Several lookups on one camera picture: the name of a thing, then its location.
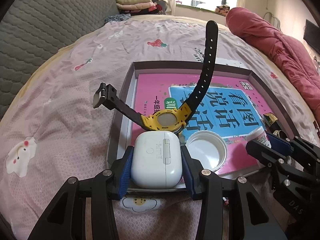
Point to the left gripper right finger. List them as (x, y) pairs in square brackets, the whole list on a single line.
[(191, 169)]

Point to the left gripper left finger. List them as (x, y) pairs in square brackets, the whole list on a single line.
[(121, 169)]

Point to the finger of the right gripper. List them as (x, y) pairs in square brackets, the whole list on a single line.
[(297, 148), (266, 155)]

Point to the white pill bottle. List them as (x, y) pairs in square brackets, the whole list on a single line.
[(259, 135)]

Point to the white plastic jar lid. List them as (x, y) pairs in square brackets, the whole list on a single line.
[(209, 148)]

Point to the white earbuds case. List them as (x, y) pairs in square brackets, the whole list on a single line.
[(156, 161)]

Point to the black gold lighter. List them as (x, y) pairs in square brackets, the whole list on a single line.
[(272, 123)]

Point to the yellow black wrist watch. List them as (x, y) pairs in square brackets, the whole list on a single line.
[(173, 120)]

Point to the pink and blue book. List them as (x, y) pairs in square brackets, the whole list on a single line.
[(232, 108)]

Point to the pink patterned bed sheet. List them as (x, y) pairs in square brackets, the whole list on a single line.
[(54, 110)]

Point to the red quilted duvet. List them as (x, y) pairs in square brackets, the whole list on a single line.
[(286, 52)]

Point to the dark patterned folded cloth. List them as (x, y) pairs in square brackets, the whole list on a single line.
[(117, 18)]

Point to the stack of folded clothes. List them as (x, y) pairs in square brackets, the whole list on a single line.
[(141, 7)]

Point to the grey quilted headboard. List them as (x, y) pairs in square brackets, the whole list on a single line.
[(32, 31)]

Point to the black wall television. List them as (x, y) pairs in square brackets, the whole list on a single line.
[(312, 36)]

